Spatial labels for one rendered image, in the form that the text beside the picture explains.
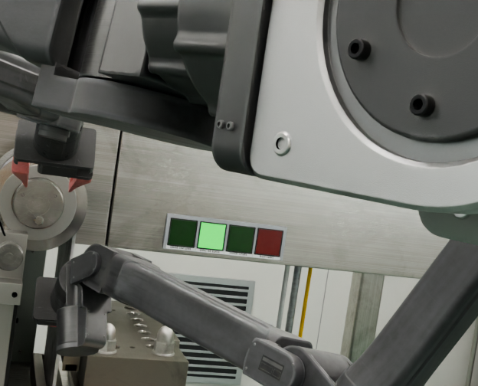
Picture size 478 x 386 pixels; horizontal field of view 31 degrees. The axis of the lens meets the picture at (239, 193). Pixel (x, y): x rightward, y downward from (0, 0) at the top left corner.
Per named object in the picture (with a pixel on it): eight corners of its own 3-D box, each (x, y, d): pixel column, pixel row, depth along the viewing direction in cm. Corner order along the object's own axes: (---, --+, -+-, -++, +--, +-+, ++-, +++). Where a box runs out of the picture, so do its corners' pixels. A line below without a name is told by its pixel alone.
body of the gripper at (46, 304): (100, 327, 131) (109, 313, 125) (31, 322, 128) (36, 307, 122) (103, 286, 134) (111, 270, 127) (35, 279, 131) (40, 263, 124)
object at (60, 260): (56, 357, 136) (72, 240, 134) (48, 319, 158) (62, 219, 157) (60, 357, 136) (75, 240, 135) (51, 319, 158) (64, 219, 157)
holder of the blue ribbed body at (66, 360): (61, 371, 137) (66, 339, 137) (54, 332, 159) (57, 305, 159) (82, 371, 138) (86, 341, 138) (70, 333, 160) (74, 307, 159)
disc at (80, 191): (-24, 238, 130) (1, 142, 130) (-24, 238, 131) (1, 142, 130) (73, 260, 134) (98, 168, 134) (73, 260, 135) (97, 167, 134)
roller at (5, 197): (-10, 230, 130) (9, 156, 130) (-9, 208, 155) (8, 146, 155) (66, 248, 133) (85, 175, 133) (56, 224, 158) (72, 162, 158)
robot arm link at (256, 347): (367, 364, 93) (302, 352, 85) (348, 414, 93) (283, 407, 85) (136, 251, 124) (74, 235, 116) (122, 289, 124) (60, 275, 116)
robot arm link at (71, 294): (101, 256, 121) (60, 255, 120) (102, 304, 119) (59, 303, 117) (93, 272, 127) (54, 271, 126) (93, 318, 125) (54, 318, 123)
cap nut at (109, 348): (94, 353, 135) (98, 325, 134) (92, 346, 138) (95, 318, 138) (117, 354, 136) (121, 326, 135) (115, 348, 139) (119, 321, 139)
